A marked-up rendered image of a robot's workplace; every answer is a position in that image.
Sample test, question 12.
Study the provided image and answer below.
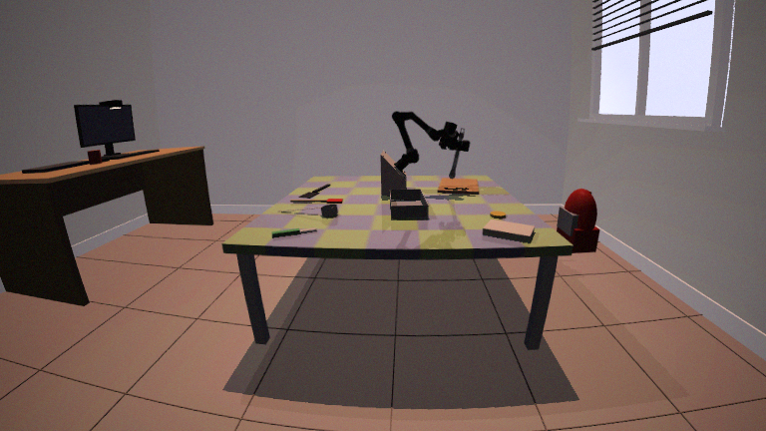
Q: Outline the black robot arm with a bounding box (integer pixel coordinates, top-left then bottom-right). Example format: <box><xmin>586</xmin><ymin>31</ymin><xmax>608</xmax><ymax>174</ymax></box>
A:
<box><xmin>392</xmin><ymin>112</ymin><xmax>459</xmax><ymax>172</ymax></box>

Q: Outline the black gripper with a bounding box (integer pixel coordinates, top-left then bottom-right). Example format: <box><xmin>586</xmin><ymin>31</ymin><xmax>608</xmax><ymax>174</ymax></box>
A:
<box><xmin>441</xmin><ymin>137</ymin><xmax>470</xmax><ymax>152</ymax></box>

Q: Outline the grey saucepan with long handle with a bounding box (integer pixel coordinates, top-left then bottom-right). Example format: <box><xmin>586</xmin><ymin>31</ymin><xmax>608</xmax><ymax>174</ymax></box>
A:
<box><xmin>292</xmin><ymin>205</ymin><xmax>338</xmax><ymax>216</ymax></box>

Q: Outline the wooden board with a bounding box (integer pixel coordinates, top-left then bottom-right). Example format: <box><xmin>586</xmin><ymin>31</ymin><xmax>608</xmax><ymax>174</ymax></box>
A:
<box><xmin>438</xmin><ymin>178</ymin><xmax>479</xmax><ymax>195</ymax></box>

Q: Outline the tan rectangular board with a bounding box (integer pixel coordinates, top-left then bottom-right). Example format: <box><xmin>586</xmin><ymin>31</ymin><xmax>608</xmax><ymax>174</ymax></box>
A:
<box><xmin>483</xmin><ymin>219</ymin><xmax>535</xmax><ymax>242</ymax></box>

